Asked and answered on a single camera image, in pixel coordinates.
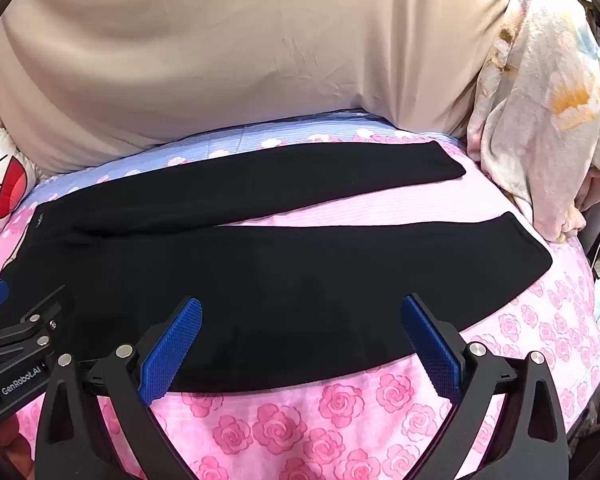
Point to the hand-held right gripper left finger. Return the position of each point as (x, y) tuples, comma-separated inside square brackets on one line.
[(172, 350)]

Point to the large beige cloth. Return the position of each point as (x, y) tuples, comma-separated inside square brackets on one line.
[(230, 50)]

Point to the pink floral bedsheet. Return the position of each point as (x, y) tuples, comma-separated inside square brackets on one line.
[(330, 420)]

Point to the white red printed pillow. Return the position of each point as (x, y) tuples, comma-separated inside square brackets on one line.
[(0, 170)]

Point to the black pants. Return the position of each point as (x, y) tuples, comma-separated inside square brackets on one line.
[(280, 285)]

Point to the floral fleece blanket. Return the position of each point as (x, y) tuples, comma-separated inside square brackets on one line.
[(530, 110)]

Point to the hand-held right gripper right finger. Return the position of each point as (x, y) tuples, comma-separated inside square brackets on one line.
[(430, 345)]

